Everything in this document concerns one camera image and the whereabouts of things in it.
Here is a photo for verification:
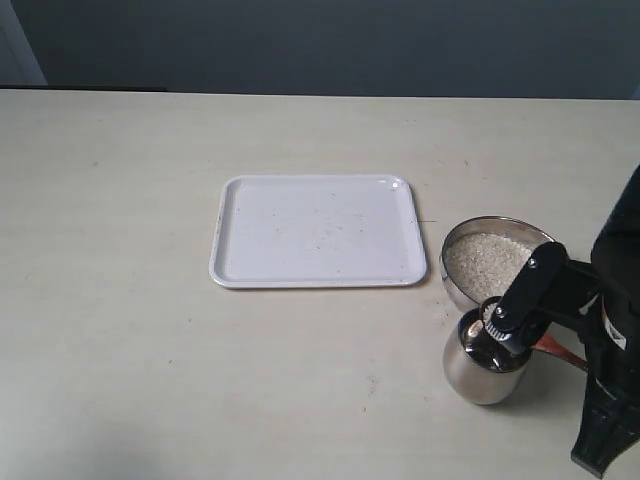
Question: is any stainless steel cup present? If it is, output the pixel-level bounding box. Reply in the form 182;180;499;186
443;308;532;405

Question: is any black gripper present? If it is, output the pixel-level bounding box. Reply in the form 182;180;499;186
485;170;639;479

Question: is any steel bowl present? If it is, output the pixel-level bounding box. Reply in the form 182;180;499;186
440;216;553;312

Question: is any brown wooden spoon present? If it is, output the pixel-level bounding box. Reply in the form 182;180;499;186
532;333;588;372

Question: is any white rectangular plastic tray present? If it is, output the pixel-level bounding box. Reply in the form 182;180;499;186
209;174;429;289

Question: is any white rice in bowl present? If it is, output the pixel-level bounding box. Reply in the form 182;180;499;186
444;233;532;303

